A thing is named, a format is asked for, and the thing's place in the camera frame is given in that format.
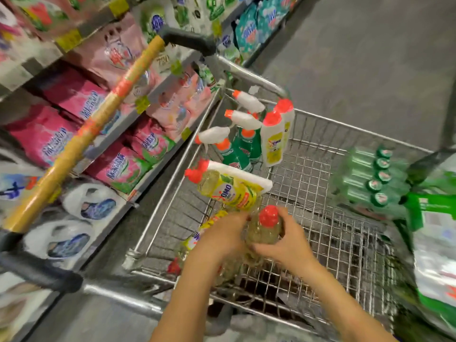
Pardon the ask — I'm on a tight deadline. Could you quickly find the grey shopping cart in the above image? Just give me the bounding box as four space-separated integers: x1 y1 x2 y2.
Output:
0 25 456 342

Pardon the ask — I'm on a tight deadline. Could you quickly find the white red-tipped spray bottle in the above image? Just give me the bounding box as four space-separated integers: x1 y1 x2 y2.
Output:
184 159 274 193

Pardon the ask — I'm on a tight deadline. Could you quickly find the person's left forearm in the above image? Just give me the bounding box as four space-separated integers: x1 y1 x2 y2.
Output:
150 256 229 342

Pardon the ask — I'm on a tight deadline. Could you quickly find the store shelving with refill pouches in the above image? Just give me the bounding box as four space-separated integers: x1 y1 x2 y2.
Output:
0 0 307 342

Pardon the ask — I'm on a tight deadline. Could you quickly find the person's right hand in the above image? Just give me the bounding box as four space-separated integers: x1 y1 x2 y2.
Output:
254 206 318 281

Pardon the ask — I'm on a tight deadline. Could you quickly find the person's left hand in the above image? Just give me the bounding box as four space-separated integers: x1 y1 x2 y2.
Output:
187 210 252 271

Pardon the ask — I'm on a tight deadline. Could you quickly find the row of teal blue pouches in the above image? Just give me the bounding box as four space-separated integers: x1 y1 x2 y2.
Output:
235 0 300 43

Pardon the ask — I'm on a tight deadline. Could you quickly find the stack of pink detergent pouches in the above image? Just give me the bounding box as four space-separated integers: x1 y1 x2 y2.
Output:
7 14 215 197

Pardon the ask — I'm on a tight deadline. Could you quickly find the stack of white blue pouches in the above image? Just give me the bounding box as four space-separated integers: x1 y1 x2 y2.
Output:
0 149 125 332

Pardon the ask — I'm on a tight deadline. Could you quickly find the person's right forearm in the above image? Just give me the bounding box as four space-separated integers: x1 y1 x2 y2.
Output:
299 260 400 342

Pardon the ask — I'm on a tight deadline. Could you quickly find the pack of green small bottles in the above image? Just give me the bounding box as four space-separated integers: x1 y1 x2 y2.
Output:
331 144 414 221

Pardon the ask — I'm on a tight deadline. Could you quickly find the large green white cleaner pouch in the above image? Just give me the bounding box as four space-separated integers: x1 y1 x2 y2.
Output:
405 190 456 332
406 146 456 197

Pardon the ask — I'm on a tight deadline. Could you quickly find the row of green white pouches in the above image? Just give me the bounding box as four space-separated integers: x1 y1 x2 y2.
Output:
132 0 250 68

